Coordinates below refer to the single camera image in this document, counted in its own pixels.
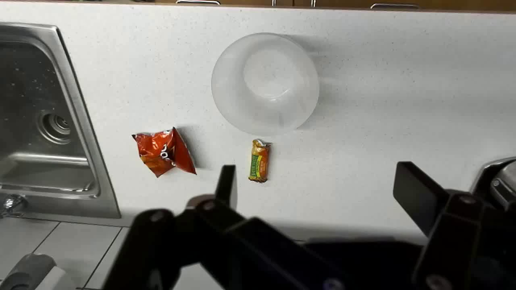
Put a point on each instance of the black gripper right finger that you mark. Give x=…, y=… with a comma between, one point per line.
x=461, y=236

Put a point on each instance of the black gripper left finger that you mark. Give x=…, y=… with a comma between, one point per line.
x=214, y=243

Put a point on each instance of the orange snack packet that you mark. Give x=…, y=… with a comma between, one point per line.
x=161, y=152

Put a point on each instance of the small yellow orange candy packet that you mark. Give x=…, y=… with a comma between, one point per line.
x=258, y=160

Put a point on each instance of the translucent white plastic bowl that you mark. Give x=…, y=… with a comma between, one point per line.
x=266, y=81

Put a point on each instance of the round sink drain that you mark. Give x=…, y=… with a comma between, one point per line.
x=54, y=127

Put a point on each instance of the stainless steel sink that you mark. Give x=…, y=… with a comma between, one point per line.
x=32, y=156

